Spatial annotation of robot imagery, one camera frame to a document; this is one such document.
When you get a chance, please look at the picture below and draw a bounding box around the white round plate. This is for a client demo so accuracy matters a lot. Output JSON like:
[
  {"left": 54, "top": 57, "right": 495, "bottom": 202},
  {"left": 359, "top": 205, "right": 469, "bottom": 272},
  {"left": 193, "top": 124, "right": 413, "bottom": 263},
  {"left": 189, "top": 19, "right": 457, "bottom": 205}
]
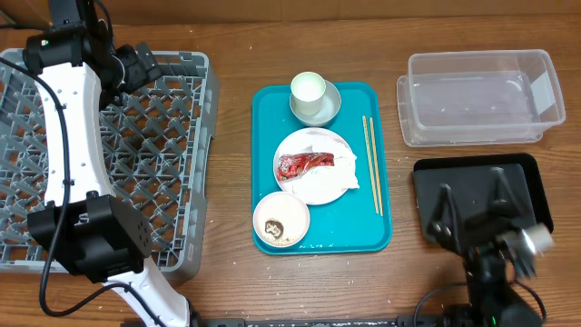
[{"left": 273, "top": 127, "right": 359, "bottom": 205}]

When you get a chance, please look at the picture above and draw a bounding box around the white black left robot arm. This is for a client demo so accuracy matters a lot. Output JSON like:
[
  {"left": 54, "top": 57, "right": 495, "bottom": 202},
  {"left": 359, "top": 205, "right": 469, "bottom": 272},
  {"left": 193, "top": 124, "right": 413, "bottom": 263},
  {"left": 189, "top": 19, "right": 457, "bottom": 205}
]
[{"left": 23, "top": 0, "right": 194, "bottom": 326}]

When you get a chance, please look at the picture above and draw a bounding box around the white plastic cup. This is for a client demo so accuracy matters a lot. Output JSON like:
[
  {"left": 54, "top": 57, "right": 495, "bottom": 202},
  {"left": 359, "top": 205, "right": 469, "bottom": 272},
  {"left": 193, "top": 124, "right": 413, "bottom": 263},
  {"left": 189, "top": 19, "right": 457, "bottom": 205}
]
[{"left": 290, "top": 72, "right": 326, "bottom": 115}]

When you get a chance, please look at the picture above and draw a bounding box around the black rectangular tray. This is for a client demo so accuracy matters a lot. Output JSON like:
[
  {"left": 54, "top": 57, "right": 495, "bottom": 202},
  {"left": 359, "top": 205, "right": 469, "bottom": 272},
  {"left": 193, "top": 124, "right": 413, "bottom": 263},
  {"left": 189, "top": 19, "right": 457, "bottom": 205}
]
[{"left": 413, "top": 153, "right": 554, "bottom": 243}]

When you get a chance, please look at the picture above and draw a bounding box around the pink bowl with food scraps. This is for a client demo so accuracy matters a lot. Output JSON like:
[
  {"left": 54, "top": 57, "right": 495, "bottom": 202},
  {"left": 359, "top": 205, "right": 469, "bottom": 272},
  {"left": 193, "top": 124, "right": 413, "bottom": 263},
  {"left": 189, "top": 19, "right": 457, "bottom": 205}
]
[{"left": 252, "top": 192, "right": 310, "bottom": 248}]

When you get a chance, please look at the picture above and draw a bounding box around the teal plastic serving tray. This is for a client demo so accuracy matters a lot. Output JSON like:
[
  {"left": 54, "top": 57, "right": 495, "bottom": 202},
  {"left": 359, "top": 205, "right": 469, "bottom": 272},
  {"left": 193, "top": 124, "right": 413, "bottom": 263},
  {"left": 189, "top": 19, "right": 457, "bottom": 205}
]
[{"left": 251, "top": 82, "right": 393, "bottom": 255}]

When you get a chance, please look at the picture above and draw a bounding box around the clear plastic waste bin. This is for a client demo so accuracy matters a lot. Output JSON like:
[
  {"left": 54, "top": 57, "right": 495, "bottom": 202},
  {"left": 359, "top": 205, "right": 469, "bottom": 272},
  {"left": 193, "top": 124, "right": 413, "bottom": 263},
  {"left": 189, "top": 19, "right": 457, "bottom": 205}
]
[{"left": 397, "top": 49, "right": 566, "bottom": 147}]

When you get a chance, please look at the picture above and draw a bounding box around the grey-white small bowl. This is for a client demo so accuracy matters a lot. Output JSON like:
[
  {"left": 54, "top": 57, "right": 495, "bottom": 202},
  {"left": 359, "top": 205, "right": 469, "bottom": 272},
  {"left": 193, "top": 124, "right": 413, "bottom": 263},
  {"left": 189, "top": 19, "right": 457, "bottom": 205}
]
[{"left": 290, "top": 81, "right": 341, "bottom": 127}]

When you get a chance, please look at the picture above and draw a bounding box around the grey plastic dishwasher rack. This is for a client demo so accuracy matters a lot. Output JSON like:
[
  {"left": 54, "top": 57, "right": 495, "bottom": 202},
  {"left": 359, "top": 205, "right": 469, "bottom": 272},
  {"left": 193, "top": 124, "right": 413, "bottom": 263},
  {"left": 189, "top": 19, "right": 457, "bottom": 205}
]
[{"left": 1, "top": 48, "right": 220, "bottom": 282}]

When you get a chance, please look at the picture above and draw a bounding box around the white napkin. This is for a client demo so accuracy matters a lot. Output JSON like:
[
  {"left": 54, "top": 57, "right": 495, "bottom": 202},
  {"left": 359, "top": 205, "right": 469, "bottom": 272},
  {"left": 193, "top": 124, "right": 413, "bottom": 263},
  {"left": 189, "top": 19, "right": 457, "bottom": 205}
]
[{"left": 289, "top": 144, "right": 359, "bottom": 197}]

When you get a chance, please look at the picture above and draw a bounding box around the red snack wrapper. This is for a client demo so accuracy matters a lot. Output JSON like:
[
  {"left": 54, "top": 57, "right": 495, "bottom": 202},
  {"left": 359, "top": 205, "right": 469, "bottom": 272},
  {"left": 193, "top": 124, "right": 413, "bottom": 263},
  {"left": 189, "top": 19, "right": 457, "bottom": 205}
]
[{"left": 275, "top": 153, "right": 335, "bottom": 182}]

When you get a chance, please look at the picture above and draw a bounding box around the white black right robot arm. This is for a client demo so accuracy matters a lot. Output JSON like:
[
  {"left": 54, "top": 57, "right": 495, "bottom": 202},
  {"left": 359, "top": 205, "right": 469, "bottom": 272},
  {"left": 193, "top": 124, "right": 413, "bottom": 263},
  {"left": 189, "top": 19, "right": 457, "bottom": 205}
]
[{"left": 427, "top": 167, "right": 554, "bottom": 327}]

